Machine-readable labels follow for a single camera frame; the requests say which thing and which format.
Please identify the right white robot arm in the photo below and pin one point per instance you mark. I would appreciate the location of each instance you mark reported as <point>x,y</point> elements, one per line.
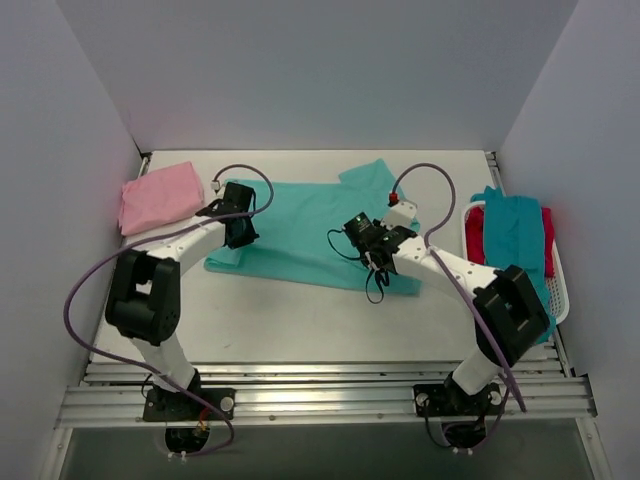
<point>508,314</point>

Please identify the folded pink t-shirt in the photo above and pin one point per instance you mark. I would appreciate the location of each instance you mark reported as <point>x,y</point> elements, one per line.
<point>159,198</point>

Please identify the teal blue t-shirt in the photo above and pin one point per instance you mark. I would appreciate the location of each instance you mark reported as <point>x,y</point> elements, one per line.
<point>513,235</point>

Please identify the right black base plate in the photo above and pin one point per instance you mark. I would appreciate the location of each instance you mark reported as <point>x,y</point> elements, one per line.
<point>441,401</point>

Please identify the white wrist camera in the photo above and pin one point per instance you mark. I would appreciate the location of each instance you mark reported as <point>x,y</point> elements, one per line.
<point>216,185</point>
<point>401,212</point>

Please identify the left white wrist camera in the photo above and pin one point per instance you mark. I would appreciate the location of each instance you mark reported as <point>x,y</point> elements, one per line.
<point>216,185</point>

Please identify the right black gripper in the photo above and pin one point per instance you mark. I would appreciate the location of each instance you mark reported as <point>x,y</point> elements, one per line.
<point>350,228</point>

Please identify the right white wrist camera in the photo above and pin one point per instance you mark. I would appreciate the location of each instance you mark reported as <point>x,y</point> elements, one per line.
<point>401,212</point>

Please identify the white laundry basket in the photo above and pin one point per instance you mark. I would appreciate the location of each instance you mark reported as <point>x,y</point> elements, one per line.
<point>559,300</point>

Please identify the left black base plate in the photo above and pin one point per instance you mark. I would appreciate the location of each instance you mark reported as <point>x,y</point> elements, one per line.
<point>163,406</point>

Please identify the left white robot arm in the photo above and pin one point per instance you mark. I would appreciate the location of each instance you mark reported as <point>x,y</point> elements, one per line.
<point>144,301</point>

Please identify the mint green t-shirt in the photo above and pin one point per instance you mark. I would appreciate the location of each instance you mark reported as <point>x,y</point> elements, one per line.
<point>293,245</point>

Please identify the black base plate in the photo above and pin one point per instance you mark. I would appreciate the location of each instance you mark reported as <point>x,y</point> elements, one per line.
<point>163,406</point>
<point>441,401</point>

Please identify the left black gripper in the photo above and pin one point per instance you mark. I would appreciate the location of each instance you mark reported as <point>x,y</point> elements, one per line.
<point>240,226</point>

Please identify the red t-shirt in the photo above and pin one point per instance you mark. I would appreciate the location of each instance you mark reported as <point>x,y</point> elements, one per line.
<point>474,232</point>

